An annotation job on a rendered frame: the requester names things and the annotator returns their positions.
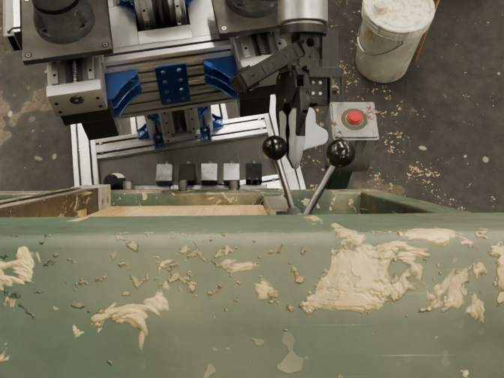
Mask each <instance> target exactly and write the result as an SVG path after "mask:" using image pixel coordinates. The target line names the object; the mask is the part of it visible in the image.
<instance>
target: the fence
mask: <svg viewBox="0 0 504 378"><path fill-rule="evenodd" d="M263 206H264V208H265V210H266V212H267V214H268V215H276V212H286V211H287V209H288V208H289V207H288V205H287V200H286V198H285V197H283V196H264V197H263Z"/></svg>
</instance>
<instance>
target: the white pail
mask: <svg viewBox="0 0 504 378"><path fill-rule="evenodd" d="M439 2H440V0H437V2H436V5H435V4H434V1H433V0H363V2H362V8H361V16H362V23H361V25H360V28H361V31H360V35H359V30H360V28H359V30H358V37H357V41H358V47H357V51H356V56H355V64H356V67H357V68H358V71H359V72H360V73H361V74H362V75H363V76H364V77H366V78H367V79H369V80H371V81H374V82H377V83H392V82H394V81H396V80H399V79H400V78H401V77H402V76H403V75H404V74H405V73H406V71H407V68H408V66H409V64H410V62H411V59H412V57H413V55H414V53H415V51H416V48H417V46H418V44H419V41H420V40H421V37H422V35H423V34H424V37H423V39H422V42H421V45H420V47H419V50H418V53H417V56H416V57H415V62H416V61H417V59H418V57H419V53H420V51H421V49H422V45H423V43H424V41H425V38H426V35H427V33H428V30H429V28H430V25H431V22H432V20H433V18H434V14H435V12H436V9H437V6H438V4H439Z"/></svg>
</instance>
